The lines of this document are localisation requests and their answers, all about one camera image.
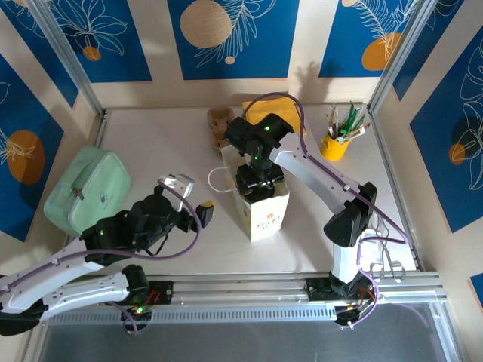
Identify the paper wrapped stirrer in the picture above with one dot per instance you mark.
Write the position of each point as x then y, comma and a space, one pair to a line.
356, 132
332, 117

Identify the grey metal plate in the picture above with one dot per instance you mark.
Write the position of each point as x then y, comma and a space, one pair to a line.
245, 343

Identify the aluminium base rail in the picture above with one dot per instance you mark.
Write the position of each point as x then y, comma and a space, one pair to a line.
245, 286

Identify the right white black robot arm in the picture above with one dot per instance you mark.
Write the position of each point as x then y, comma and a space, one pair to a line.
302, 162

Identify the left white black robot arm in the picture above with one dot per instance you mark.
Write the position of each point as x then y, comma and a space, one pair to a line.
87, 290

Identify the mint green zip pouch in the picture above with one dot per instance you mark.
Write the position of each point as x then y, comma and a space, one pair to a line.
94, 181

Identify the aluminium frame post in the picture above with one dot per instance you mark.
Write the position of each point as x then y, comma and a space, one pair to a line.
68, 56
399, 56

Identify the white printed paper bag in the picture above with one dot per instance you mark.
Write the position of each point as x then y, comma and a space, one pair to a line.
268, 218

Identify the stack of yellow napkins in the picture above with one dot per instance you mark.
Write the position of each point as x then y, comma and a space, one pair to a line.
287, 109

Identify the aluminium side rail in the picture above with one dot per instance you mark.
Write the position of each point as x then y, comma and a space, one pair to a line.
101, 128
389, 158

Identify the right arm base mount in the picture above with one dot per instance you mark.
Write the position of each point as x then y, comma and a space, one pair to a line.
317, 288

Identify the stack of cardboard cup carriers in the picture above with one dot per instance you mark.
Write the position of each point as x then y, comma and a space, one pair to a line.
217, 120

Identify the green wrapped stirrer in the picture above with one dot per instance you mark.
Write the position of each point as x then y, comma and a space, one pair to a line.
349, 115
355, 120

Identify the yellow stirrer holder cup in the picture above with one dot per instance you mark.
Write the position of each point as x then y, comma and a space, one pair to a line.
334, 149

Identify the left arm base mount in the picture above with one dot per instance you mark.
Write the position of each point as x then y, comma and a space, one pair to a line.
160, 292

